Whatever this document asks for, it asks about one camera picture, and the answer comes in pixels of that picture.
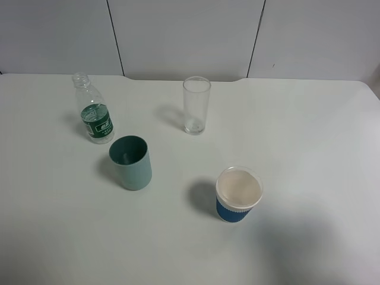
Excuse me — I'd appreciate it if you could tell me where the clear green-label water bottle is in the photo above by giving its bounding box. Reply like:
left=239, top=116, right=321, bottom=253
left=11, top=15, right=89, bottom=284
left=72, top=72, right=115, bottom=144

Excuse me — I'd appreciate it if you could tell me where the teal green plastic cup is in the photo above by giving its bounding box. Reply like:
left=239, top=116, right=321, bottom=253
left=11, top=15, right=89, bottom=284
left=109, top=135, right=152, bottom=191

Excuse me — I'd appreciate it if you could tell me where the blue white paper cup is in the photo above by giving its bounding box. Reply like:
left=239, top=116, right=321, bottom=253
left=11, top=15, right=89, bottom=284
left=216, top=166, right=263, bottom=223

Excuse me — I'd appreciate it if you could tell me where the tall clear drinking glass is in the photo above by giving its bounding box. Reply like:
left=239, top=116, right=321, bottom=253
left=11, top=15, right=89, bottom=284
left=182, top=76, right=211, bottom=135

